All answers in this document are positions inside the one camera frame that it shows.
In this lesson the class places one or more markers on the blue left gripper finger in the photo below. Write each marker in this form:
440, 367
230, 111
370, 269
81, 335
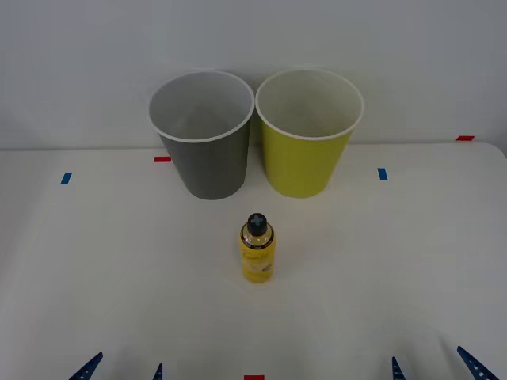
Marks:
158, 373
87, 368

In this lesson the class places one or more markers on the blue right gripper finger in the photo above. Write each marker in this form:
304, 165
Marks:
397, 370
477, 366

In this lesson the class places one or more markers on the yellow bottle with black cap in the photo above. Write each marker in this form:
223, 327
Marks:
257, 257

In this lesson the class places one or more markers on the grey plastic waste bin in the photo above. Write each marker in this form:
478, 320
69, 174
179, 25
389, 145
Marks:
214, 166

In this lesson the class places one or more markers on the yellow-green plastic waste bin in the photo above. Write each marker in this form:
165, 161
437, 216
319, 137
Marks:
301, 166

